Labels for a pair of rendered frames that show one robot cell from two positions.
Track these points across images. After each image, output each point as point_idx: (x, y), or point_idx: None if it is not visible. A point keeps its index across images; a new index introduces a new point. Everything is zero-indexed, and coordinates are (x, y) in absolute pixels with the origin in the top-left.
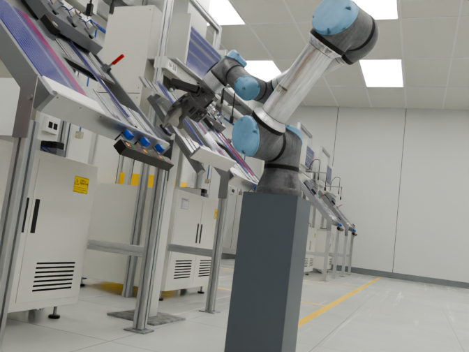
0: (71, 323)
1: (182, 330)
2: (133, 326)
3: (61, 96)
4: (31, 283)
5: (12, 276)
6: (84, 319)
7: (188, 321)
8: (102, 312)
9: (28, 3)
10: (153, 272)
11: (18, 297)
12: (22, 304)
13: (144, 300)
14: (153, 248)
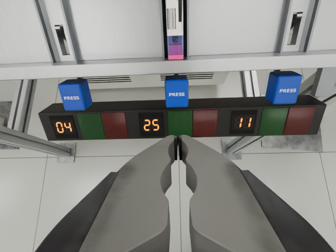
0: None
1: (273, 173)
2: (227, 145)
3: None
4: (158, 76)
5: (33, 148)
6: (225, 96)
7: (317, 157)
8: (265, 85)
9: None
10: (252, 144)
11: (147, 82)
12: (154, 84)
13: (233, 148)
14: (255, 138)
